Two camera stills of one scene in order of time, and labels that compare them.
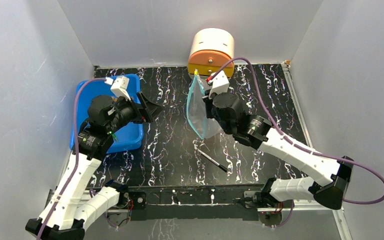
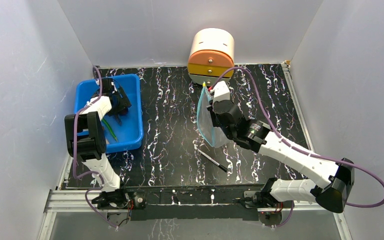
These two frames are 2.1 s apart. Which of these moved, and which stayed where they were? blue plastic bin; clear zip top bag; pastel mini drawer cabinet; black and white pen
Moved: clear zip top bag
Stayed: pastel mini drawer cabinet; black and white pen; blue plastic bin
